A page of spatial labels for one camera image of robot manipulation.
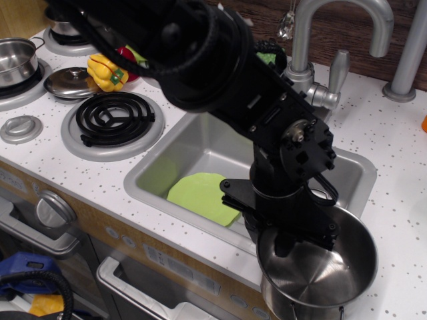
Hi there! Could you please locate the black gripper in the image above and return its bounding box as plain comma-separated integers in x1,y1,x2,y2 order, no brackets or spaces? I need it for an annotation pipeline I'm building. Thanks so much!
220,178,340,257

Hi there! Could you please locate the large steel pot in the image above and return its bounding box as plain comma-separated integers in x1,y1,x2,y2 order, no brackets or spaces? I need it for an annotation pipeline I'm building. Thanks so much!
257,204,378,319

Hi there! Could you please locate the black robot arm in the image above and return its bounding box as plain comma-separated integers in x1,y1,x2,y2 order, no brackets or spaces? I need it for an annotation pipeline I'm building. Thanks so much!
49,1,340,256

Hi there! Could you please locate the silver toy sink basin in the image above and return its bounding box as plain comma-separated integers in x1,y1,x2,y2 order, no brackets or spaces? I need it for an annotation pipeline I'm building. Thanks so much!
124,113,377,255

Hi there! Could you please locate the steel pot lid front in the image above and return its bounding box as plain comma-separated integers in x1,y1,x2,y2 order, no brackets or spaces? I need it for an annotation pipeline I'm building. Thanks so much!
43,67,101,100

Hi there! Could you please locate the steel pot back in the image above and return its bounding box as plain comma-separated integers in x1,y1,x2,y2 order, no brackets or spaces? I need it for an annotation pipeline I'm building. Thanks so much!
44,6,80,37

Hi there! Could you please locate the steel pot left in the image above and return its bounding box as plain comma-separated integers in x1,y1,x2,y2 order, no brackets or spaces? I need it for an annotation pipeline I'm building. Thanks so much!
1,37,44,89

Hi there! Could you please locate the green plastic plate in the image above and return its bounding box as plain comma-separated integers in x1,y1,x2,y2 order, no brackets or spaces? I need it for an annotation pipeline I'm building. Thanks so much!
167,173,241,227

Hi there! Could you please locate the silver toy faucet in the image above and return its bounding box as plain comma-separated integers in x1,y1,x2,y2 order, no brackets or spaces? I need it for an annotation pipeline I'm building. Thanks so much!
284,0,394,121

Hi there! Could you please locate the green toy bitter gourd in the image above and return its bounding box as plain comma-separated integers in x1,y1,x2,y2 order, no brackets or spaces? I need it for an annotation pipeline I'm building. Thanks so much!
256,47,288,65

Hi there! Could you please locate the orange object at edge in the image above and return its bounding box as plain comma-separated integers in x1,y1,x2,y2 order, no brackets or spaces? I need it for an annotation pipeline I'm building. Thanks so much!
421,116,427,132

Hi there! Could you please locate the grey metal pole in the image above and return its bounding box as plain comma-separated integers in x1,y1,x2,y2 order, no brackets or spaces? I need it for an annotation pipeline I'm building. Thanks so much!
382,0,426,103

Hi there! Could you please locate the black coil burner front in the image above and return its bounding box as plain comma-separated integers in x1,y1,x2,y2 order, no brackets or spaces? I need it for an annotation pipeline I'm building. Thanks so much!
75,92,157,147

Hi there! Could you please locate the silver oven knob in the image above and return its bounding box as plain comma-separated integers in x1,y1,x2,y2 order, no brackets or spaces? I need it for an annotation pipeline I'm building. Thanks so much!
35,190,77,229

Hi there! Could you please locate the yellow toy bell pepper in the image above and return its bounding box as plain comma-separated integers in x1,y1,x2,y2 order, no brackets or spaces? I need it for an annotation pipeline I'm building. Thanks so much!
87,54,129,92

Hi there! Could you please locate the red toy pepper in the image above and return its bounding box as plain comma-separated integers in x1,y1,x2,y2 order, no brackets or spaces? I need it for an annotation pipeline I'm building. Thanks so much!
116,47,139,83

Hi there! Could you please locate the yellow tape piece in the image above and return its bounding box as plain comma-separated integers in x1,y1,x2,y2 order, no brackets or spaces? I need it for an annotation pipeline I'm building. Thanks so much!
29,294,64,317

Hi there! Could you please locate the silver dishwasher door handle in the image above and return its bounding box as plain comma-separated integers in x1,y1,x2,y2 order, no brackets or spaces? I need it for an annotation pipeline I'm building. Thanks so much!
96,257,216,319

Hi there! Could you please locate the silver oven door handle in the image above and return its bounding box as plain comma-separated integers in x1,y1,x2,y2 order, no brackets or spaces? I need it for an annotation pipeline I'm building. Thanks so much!
1,197,81,259

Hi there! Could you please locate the black cable loop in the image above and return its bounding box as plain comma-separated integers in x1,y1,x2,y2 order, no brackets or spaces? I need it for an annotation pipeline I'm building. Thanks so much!
0,269,75,320

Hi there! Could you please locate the grey ring knob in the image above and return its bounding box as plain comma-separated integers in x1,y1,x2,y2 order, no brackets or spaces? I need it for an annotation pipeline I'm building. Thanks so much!
1,115,43,145

